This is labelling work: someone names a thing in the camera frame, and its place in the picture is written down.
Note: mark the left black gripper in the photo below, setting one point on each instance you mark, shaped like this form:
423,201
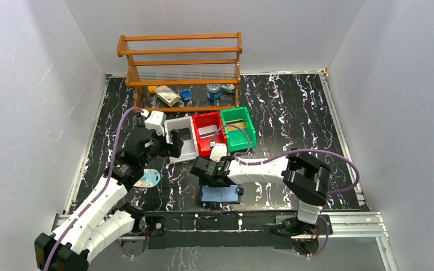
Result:
168,144

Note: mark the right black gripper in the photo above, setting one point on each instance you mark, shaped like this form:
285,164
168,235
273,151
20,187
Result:
205,182

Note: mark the grey card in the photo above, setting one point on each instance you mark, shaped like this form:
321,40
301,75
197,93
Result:
185,134

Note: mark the navy blue card holder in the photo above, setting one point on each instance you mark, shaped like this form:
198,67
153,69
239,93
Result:
231,194

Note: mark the blue toothbrush blister pack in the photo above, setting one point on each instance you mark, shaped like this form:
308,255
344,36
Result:
150,179

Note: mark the red plastic bin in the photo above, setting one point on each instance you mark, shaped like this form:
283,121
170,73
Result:
205,125

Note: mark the wooden shelf rack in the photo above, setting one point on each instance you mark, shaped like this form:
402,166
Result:
182,60

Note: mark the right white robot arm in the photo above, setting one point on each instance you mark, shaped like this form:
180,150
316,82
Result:
307,177

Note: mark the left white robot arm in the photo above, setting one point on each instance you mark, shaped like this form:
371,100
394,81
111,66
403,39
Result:
97,223

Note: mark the white card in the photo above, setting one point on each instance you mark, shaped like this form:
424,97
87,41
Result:
207,131

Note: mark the gold card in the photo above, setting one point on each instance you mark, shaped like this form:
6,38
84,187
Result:
236,125

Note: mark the blue small cube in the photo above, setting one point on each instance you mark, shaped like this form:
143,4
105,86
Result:
185,95

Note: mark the white red small box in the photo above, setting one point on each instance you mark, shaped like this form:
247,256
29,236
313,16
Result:
167,95

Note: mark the yellow small object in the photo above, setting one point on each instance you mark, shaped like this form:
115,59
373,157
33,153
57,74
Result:
151,89

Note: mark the blue round tin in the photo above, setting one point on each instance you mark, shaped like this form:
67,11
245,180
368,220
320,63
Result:
213,91

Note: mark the grey tape dispenser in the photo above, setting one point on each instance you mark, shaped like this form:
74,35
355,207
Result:
228,88

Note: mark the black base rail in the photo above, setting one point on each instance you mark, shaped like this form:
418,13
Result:
273,229

